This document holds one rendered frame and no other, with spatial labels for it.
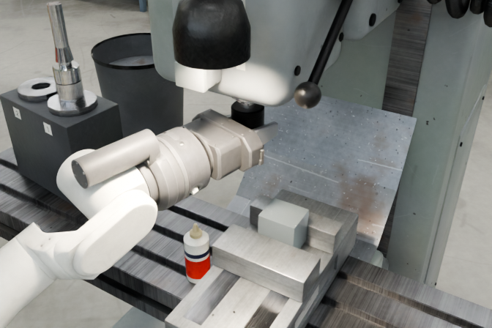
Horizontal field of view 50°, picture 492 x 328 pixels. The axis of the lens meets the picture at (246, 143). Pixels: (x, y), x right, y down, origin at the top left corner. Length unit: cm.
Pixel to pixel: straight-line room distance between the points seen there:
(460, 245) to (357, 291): 171
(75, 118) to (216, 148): 40
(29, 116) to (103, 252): 52
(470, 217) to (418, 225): 157
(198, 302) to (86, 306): 149
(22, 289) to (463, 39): 78
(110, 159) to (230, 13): 22
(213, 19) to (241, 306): 43
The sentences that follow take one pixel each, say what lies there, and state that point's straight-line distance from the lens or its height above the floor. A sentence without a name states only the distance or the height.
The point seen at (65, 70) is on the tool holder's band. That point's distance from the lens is 99.
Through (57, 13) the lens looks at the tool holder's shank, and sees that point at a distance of 97.
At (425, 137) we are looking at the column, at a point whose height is 108.
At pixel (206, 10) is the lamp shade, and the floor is 146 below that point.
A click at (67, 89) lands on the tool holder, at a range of 101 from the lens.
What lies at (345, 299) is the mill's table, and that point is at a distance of 88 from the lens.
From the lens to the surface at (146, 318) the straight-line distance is 96.
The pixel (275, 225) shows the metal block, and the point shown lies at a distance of 79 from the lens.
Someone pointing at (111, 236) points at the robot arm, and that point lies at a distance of 59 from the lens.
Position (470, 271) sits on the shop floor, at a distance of 246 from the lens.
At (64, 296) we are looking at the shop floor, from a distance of 229.
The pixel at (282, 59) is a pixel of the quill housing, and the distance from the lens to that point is 58.
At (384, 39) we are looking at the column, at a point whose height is 126.
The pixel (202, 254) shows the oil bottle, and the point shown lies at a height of 102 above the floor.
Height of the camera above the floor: 160
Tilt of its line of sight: 31 degrees down
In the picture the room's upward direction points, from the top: straight up
